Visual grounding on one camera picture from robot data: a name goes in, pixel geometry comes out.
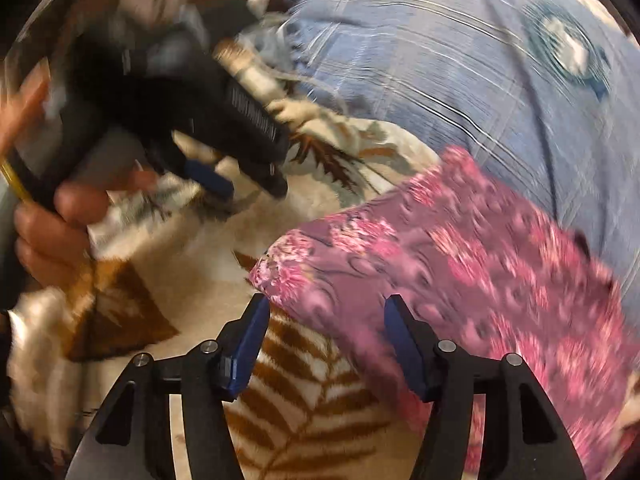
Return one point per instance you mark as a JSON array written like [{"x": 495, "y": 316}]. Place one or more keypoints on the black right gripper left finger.
[{"x": 129, "y": 436}]

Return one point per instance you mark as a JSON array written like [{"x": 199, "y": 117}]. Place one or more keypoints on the cream leaf pattern blanket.
[{"x": 170, "y": 282}]

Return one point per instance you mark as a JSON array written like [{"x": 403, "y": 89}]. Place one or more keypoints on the pink floral garment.
[{"x": 486, "y": 269}]

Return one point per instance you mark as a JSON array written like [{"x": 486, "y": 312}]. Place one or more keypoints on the blue plaid pillow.
[{"x": 543, "y": 93}]

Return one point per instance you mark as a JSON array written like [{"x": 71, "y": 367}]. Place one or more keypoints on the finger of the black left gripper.
[
  {"x": 273, "y": 181},
  {"x": 215, "y": 184}
]

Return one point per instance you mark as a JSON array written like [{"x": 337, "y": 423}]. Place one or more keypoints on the person's left hand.
[{"x": 53, "y": 246}]

